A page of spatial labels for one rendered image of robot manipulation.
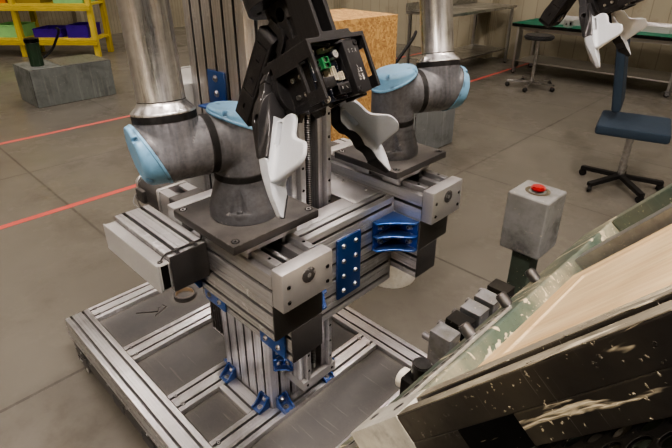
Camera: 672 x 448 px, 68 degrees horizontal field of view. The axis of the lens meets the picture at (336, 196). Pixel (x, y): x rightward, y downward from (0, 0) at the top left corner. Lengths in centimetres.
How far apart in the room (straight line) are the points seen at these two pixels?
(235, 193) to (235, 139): 11
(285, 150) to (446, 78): 97
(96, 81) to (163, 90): 572
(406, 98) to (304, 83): 89
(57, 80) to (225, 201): 555
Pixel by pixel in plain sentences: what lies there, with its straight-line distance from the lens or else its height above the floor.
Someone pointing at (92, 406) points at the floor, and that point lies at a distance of 224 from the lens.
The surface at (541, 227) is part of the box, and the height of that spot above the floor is 86.
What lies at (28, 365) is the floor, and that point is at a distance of 253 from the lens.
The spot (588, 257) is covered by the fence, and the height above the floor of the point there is 92.
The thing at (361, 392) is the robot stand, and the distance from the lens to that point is 181.
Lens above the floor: 153
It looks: 26 degrees down
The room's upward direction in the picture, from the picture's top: straight up
